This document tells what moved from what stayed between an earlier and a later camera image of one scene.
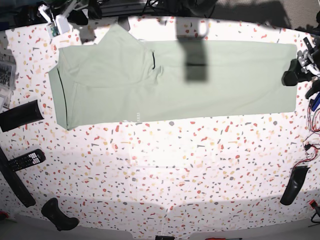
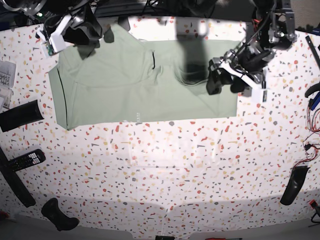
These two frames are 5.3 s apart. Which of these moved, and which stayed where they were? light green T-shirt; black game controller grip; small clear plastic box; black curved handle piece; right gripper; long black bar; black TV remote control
Moved: light green T-shirt; right gripper
Stayed: long black bar; black TV remote control; black curved handle piece; black game controller grip; small clear plastic box
